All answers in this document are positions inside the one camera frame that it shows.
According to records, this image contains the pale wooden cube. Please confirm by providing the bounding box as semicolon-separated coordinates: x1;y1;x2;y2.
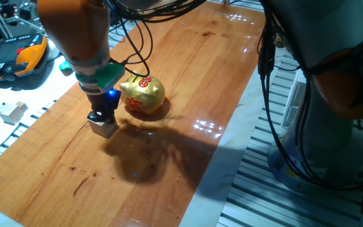
88;119;118;139

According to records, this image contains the white paper sheet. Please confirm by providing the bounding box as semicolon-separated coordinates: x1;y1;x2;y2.
0;55;81;165

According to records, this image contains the orange black teach pendant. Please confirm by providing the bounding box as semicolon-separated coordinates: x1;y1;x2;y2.
0;33;49;83

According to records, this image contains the orange wooden board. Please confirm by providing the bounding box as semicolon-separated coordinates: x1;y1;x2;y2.
0;1;266;227

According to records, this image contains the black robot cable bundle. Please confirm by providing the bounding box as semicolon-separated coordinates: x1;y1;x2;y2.
107;0;363;192

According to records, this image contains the small wooden block piece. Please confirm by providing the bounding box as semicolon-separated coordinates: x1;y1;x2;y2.
15;100;29;113

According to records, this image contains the golden piggy bank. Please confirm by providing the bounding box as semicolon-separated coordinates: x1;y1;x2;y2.
118;74;166;115

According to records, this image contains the white rounded object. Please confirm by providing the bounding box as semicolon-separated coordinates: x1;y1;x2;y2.
47;40;61;61

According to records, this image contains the pale wooden block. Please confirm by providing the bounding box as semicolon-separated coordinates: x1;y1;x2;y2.
0;102;25;125

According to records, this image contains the green wrist bracket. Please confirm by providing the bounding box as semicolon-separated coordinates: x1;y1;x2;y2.
58;59;126;93

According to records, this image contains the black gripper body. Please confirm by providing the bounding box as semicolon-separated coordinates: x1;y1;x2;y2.
86;90;122;119

